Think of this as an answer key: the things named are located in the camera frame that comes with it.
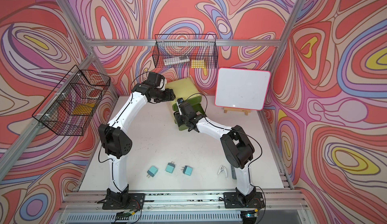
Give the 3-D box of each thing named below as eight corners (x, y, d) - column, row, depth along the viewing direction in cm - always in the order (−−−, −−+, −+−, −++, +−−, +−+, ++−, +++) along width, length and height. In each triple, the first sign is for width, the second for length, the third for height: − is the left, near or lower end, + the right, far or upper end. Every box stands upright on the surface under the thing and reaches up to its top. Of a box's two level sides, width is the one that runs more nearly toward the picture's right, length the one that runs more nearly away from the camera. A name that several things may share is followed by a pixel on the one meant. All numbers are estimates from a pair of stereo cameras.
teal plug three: (180, 172, 85) (180, 170, 83) (183, 165, 87) (183, 163, 85) (190, 176, 83) (190, 174, 81) (192, 169, 86) (192, 167, 84)
